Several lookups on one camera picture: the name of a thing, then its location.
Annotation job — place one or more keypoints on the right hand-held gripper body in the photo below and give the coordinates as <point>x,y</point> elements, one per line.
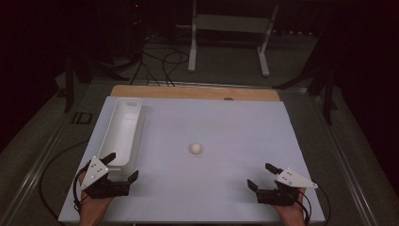
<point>293,180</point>

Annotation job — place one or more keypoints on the black tripod stand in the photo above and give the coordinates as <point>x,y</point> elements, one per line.
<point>326,91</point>

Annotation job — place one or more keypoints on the person's right hand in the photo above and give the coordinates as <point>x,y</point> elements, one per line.
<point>295,212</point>

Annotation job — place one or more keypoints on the grey metal stand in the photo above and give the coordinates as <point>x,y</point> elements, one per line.
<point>229,23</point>

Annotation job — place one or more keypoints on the white plastic bin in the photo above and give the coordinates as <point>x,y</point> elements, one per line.
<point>120,135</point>

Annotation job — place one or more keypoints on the person's left hand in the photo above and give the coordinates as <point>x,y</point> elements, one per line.
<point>94,207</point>

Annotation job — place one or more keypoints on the small white ball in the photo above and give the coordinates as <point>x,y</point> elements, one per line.
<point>196,148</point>

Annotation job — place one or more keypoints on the wooden table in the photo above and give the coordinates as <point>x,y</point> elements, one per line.
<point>188,92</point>

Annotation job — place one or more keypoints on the white board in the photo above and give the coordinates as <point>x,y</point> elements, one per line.
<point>219,125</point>

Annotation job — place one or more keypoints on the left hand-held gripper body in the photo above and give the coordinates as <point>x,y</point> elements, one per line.
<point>94,171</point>

